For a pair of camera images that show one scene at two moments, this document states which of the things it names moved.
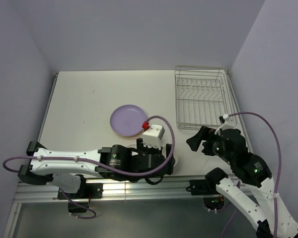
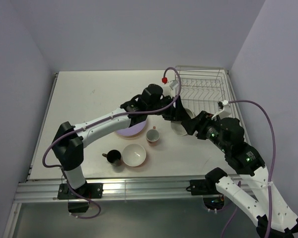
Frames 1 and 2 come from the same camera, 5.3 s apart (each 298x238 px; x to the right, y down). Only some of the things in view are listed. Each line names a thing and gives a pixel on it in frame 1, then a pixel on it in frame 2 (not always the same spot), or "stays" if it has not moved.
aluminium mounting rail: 125,188 stays
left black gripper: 141,148 to 178,114
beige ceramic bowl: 164,151 to 177,127
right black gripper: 202,133 to 199,123
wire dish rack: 204,98 stays
